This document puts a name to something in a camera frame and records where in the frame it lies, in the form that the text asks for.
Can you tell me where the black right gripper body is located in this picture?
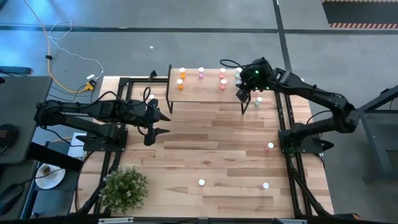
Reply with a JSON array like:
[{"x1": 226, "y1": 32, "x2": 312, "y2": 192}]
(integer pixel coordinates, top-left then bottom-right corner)
[{"x1": 235, "y1": 57, "x2": 276, "y2": 103}]

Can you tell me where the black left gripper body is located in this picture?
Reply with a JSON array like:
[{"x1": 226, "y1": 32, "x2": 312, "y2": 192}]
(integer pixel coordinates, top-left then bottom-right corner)
[{"x1": 143, "y1": 98, "x2": 159, "y2": 146}]

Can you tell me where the green artificial plant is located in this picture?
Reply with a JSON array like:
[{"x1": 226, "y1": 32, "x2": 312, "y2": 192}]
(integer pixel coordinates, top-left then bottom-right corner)
[{"x1": 98, "y1": 166, "x2": 149, "y2": 215}]

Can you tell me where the white paper sheet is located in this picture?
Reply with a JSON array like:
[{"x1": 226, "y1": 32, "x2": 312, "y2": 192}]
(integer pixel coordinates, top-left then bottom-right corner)
[{"x1": 67, "y1": 132, "x2": 88, "y2": 158}]

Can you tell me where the black desk support bar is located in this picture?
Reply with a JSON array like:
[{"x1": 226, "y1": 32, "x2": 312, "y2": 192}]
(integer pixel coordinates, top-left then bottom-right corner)
[{"x1": 26, "y1": 141, "x2": 83, "y2": 172}]

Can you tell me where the white plate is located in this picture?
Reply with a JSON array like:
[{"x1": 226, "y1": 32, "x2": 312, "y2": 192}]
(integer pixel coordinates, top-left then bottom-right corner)
[{"x1": 35, "y1": 163, "x2": 67, "y2": 190}]

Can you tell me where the black hazard-striped floor mat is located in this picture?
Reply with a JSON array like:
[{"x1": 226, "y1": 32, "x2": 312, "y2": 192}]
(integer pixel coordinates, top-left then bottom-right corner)
[{"x1": 322, "y1": 0, "x2": 398, "y2": 29}]

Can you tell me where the grey desk top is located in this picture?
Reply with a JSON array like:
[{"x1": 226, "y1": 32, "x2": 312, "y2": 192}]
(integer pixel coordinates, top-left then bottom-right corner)
[{"x1": 0, "y1": 76, "x2": 53, "y2": 164}]

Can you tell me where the black flat device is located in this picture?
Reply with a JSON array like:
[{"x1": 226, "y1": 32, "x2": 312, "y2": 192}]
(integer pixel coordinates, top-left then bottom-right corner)
[{"x1": 0, "y1": 65, "x2": 33, "y2": 75}]

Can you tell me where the black computer mouse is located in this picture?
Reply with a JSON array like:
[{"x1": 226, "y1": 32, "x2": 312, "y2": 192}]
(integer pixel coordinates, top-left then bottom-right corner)
[{"x1": 0, "y1": 183, "x2": 24, "y2": 215}]

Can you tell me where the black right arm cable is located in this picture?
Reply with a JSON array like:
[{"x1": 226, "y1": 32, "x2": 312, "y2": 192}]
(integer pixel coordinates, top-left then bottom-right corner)
[{"x1": 220, "y1": 58, "x2": 249, "y2": 68}]

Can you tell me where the wooden shelf black frame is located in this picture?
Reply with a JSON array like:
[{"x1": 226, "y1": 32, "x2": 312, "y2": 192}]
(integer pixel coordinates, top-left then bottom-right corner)
[{"x1": 165, "y1": 64, "x2": 252, "y2": 115}]

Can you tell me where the black aluminium rig frame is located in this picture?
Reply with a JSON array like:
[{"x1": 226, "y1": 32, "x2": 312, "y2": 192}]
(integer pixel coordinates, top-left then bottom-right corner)
[{"x1": 70, "y1": 70, "x2": 335, "y2": 218}]

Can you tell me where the white floor cable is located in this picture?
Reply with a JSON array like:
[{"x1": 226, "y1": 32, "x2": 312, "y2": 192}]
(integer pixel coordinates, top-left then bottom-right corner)
[{"x1": 48, "y1": 19, "x2": 105, "y2": 80}]

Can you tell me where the silver metal bracket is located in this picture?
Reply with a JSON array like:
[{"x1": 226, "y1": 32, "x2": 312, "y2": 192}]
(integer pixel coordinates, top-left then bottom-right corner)
[
  {"x1": 272, "y1": 218, "x2": 308, "y2": 224},
  {"x1": 98, "y1": 217, "x2": 134, "y2": 224}
]

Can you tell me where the black metal table frame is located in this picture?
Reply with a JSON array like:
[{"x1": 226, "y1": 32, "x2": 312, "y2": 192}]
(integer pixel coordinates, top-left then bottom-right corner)
[{"x1": 341, "y1": 84, "x2": 398, "y2": 183}]

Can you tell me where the orange floor cable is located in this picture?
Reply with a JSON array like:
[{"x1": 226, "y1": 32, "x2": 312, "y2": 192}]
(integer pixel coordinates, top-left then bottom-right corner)
[{"x1": 23, "y1": 0, "x2": 94, "y2": 94}]

